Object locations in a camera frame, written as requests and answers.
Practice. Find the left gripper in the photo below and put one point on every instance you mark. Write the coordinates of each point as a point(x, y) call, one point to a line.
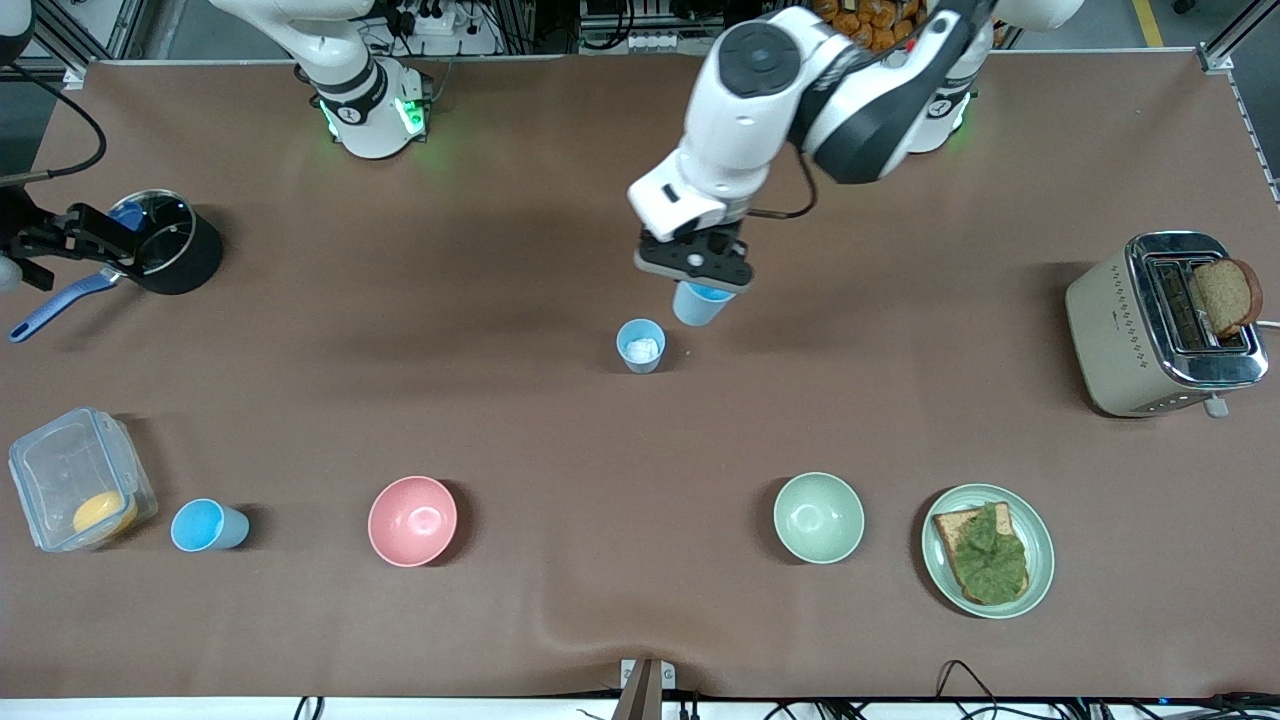
point(719, 242)

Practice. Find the blue paper cup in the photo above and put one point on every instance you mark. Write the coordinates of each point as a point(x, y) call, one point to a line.
point(700, 310)
point(205, 525)

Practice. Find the blue cup with white filling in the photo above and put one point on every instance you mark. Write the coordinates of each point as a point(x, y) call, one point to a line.
point(640, 366)

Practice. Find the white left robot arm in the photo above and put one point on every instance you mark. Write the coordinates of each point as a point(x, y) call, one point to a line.
point(740, 110)

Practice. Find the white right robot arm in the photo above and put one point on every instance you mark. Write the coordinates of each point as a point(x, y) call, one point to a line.
point(350, 95)

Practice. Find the small dark blue object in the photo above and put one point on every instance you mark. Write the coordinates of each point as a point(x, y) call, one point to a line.
point(128, 212)

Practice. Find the crumpled white paper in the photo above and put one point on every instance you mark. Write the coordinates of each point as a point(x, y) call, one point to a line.
point(642, 350)

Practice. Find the clear plastic food container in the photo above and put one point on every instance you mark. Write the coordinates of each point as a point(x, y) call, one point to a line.
point(60, 465)

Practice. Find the bag of orange buns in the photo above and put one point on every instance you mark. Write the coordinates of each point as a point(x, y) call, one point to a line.
point(855, 28)

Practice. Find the round yellow food item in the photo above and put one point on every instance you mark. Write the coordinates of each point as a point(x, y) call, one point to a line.
point(105, 513)

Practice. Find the pale green bowl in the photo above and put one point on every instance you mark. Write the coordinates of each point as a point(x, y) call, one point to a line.
point(818, 518)

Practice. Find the white power strip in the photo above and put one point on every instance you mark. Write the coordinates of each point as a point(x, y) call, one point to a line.
point(432, 18)

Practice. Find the brown toast slice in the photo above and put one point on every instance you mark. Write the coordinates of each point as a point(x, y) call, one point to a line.
point(945, 525)

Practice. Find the pink bowl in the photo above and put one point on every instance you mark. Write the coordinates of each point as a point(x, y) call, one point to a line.
point(412, 520)

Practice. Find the beige and chrome toaster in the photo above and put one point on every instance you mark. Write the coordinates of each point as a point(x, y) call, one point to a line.
point(1110, 340)

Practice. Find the green lettuce leaf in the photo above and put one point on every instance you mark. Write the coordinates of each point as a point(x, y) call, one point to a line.
point(992, 560)

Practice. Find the pale green plate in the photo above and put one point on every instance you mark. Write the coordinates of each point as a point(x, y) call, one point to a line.
point(1040, 550)

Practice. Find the thick brown bread slice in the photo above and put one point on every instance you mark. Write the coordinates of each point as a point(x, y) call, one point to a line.
point(1228, 295)

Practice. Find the aluminium frame profile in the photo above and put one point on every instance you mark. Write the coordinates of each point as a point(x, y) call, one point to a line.
point(1245, 90)
point(80, 35)

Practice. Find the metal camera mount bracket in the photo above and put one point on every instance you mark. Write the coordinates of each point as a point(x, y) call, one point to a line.
point(642, 690)

